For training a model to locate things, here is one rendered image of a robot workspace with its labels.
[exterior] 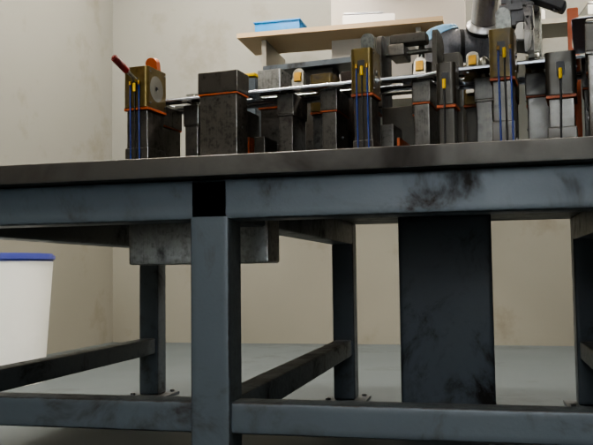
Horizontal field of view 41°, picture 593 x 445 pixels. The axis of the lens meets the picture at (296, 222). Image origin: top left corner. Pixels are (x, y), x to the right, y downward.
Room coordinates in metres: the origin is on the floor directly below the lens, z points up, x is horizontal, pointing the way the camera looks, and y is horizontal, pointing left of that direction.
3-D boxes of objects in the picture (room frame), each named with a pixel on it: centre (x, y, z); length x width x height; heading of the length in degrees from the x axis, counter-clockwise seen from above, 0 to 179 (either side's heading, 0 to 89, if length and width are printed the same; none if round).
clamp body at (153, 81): (2.23, 0.43, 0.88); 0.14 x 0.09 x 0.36; 160
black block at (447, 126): (1.95, -0.38, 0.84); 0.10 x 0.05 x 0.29; 160
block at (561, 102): (1.84, -0.62, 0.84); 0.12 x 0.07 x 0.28; 160
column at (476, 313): (2.74, -0.52, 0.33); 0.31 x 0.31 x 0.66; 77
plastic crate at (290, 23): (5.09, 0.09, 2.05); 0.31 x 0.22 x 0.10; 77
